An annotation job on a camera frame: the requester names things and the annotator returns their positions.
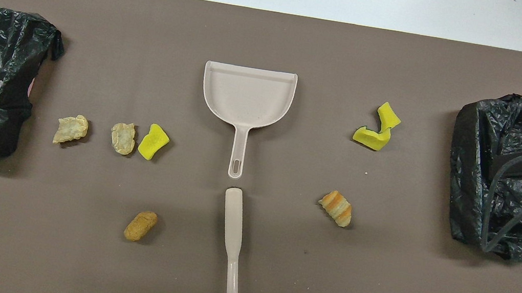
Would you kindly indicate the pink plastic bin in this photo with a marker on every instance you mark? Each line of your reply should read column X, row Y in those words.
column 31, row 87

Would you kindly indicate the brown nugget toy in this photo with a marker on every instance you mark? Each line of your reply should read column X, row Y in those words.
column 140, row 225

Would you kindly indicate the beige hand brush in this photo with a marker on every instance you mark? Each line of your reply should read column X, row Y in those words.
column 234, row 215

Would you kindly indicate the bent yellow sponge strip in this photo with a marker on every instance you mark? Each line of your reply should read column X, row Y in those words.
column 371, row 138

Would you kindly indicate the beige plastic dustpan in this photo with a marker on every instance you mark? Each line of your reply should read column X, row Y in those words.
column 248, row 95

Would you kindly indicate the small yellow sponge piece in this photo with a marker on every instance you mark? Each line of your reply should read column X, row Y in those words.
column 153, row 143

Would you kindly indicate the brown paper table mat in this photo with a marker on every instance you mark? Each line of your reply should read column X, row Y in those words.
column 277, row 40

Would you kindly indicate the striped croissant toy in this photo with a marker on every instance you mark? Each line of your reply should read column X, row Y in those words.
column 337, row 208

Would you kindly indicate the pale cracker piece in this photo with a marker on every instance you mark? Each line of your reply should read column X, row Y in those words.
column 71, row 129
column 123, row 139

